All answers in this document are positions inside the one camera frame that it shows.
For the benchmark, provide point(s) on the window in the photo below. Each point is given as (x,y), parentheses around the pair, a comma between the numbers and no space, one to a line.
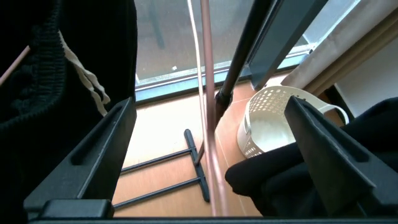
(168,37)

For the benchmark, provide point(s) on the black garment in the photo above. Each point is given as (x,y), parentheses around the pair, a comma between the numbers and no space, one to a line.
(273,180)

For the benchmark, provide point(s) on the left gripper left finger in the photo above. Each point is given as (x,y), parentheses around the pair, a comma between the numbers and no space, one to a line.
(93,174)

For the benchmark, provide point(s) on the white laundry basket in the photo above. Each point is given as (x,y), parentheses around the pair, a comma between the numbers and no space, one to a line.
(267,130)

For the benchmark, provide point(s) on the black shorts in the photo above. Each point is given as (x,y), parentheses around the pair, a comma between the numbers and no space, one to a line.
(46,109)

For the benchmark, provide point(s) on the beige curtain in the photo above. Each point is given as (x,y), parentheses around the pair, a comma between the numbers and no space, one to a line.
(342,46)

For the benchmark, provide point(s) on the black clothes rack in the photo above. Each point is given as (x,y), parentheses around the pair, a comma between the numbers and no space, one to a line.
(245,46)

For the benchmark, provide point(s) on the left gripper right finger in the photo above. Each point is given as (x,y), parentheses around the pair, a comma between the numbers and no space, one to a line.
(348,174)

